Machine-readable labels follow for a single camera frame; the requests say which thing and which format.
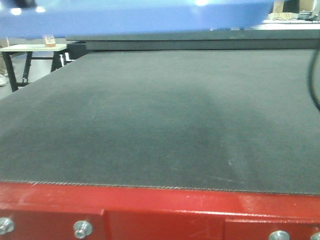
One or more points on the black metal rack frame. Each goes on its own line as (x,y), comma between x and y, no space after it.
(283,39)

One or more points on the orange juice bottle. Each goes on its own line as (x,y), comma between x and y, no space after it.
(49,41)

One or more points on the blue plastic tray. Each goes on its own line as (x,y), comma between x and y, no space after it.
(33,19)

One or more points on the red metal table frame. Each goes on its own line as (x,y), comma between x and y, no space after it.
(48,212)

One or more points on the dark grey table mat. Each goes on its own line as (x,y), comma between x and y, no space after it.
(205,120)

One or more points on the white side table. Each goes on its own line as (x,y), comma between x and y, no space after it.
(58,59)

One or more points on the silver bolt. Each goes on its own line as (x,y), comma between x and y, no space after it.
(279,235)
(315,236)
(6,225)
(82,229)

